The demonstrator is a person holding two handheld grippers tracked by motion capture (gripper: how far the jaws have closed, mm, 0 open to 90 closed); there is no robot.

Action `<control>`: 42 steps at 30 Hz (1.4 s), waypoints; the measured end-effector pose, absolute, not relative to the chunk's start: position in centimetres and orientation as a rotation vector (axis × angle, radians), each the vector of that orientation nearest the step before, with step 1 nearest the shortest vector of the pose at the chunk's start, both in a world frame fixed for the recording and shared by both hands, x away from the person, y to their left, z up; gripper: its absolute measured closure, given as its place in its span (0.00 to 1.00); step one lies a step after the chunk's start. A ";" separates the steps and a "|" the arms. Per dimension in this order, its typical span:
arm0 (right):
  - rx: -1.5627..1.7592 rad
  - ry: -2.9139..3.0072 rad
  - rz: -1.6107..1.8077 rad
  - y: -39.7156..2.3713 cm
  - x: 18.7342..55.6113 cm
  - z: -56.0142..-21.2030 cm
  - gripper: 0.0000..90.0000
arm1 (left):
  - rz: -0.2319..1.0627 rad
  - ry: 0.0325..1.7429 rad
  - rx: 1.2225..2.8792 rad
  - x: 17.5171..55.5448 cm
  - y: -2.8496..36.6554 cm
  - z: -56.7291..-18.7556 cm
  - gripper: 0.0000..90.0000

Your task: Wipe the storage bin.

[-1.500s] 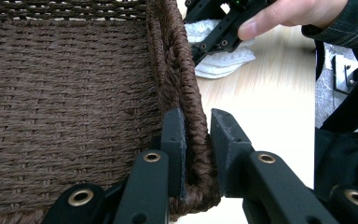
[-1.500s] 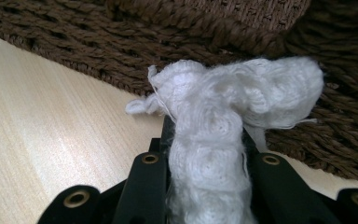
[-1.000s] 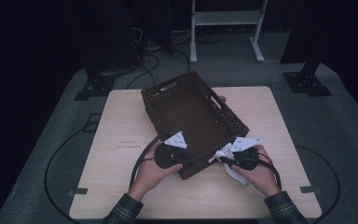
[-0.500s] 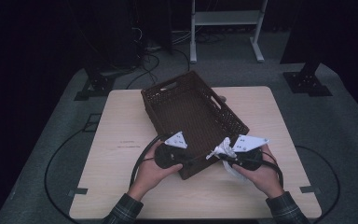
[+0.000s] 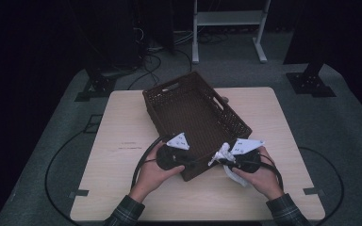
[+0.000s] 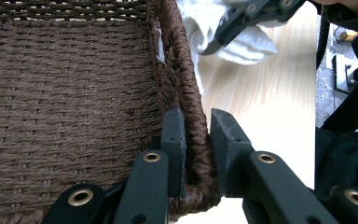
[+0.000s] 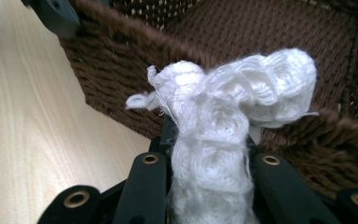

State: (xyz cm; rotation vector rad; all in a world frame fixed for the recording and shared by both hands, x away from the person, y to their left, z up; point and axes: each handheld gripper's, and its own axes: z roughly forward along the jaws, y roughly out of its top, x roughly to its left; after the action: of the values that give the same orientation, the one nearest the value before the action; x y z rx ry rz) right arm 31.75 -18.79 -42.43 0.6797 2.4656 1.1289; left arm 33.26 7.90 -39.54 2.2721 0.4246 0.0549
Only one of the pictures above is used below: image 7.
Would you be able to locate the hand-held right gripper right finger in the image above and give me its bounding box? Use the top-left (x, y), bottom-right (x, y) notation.
top-left (245, 136), bottom-right (342, 224)

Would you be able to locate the white knitted cloth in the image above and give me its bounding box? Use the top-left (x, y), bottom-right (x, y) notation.
top-left (125, 47), bottom-right (321, 224)

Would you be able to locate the brown woven basket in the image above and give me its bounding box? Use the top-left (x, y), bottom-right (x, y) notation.
top-left (59, 0), bottom-right (358, 200)

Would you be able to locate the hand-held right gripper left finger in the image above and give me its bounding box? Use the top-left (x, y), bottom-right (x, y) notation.
top-left (111, 115), bottom-right (178, 224)

